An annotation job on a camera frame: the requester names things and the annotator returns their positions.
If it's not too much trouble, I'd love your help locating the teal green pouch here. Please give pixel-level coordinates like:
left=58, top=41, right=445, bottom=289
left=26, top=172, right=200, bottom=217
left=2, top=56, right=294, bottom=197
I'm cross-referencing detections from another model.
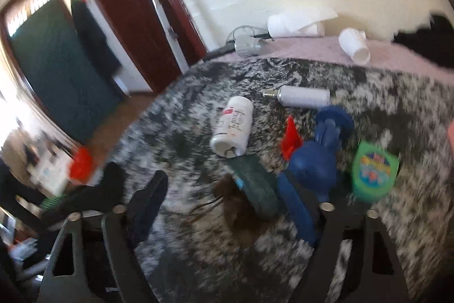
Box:
left=224, top=154, right=281, bottom=220

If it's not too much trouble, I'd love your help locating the LED light bulb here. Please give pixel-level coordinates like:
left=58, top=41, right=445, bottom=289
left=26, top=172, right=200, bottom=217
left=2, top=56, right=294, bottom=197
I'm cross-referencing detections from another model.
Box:
left=234, top=35, right=268, bottom=58

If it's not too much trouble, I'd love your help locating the white pill bottle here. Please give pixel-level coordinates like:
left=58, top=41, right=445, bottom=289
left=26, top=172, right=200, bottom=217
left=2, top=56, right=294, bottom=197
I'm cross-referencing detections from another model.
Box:
left=209, top=96, right=253, bottom=158

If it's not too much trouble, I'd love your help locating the grey patterned blanket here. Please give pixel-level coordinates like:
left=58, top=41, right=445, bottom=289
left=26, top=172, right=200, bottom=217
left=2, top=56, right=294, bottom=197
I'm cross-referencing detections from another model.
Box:
left=112, top=58, right=453, bottom=302

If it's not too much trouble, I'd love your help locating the white paper cup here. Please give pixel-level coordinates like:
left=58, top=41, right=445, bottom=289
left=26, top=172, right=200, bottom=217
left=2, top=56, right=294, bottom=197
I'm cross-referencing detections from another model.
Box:
left=339, top=28, right=371, bottom=66

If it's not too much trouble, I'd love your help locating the silver spray canister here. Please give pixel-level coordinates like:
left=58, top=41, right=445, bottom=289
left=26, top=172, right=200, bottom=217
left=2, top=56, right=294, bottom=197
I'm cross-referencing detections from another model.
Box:
left=262, top=85, right=331, bottom=109

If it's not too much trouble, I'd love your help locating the black cloth on bed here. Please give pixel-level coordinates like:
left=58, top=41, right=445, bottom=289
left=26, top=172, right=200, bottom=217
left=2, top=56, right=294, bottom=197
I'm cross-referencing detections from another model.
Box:
left=392, top=13, right=454, bottom=70

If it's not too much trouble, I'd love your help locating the blue plush bird toy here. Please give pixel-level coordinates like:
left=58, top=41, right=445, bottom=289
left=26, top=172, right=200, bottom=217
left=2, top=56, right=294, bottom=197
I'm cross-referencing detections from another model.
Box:
left=286, top=105, right=355, bottom=202

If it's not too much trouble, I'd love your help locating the red cone toy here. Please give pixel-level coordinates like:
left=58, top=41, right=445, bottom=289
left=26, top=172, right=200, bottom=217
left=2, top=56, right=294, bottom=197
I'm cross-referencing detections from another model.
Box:
left=280, top=115, right=303, bottom=161

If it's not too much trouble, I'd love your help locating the dark red door frame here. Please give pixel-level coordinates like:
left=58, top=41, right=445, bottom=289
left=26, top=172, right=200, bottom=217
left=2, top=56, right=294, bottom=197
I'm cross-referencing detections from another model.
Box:
left=95, top=0, right=206, bottom=93

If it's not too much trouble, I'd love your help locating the black pouch with stripes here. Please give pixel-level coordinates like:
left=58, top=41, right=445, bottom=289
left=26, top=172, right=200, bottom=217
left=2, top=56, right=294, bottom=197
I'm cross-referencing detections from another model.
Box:
left=41, top=162, right=126, bottom=225

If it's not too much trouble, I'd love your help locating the green round toy case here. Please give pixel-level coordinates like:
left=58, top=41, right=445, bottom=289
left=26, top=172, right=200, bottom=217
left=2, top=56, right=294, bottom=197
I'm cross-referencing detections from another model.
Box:
left=352, top=141, right=400, bottom=203

